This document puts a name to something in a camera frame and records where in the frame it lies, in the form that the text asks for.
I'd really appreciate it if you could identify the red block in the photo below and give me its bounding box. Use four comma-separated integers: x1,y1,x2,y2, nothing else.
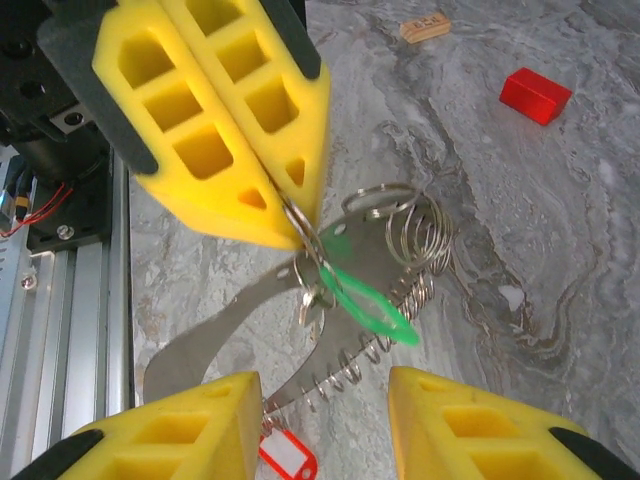
498,67,574,126

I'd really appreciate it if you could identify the aluminium mounting rail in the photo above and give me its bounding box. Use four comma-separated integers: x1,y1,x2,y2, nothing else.
0,149,134,471

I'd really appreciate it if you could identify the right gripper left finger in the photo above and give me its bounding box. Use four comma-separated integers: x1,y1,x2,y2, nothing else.
9,370,265,480

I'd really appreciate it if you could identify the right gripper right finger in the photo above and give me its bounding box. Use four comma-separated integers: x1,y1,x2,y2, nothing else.
388,366,620,480

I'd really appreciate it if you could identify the small metal split ring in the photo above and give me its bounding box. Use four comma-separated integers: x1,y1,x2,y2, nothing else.
280,197,346,314

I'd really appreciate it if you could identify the red wire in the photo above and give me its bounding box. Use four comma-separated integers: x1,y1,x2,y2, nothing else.
0,180,76,239

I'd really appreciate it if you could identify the green plastic key tag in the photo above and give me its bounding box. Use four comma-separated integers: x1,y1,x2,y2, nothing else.
314,222,420,347

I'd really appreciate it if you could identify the small wooden block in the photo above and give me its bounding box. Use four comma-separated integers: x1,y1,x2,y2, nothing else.
399,12,452,45

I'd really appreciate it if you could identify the red plastic key tag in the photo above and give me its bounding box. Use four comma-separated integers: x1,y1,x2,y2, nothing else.
258,412,319,480

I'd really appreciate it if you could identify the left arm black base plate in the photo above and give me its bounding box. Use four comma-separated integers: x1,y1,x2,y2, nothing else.
27,182,121,254

